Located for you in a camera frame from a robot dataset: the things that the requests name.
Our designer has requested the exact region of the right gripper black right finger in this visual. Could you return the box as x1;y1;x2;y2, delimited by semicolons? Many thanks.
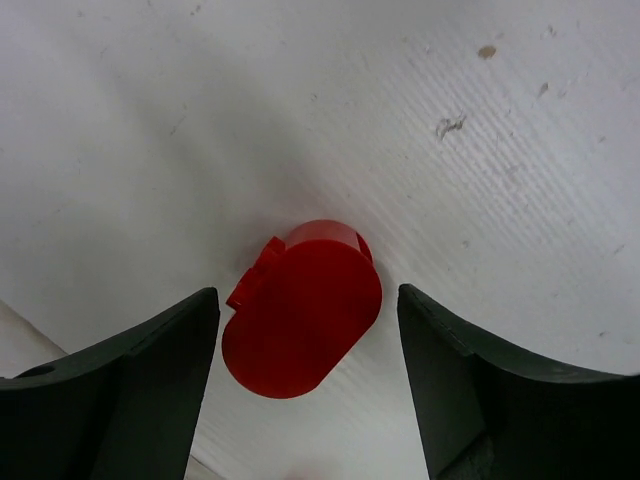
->
397;284;639;479

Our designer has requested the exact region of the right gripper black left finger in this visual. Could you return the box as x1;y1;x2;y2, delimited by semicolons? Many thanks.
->
1;287;220;479

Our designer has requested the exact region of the red oval lego piece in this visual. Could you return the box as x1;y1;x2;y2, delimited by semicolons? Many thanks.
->
221;219;383;399

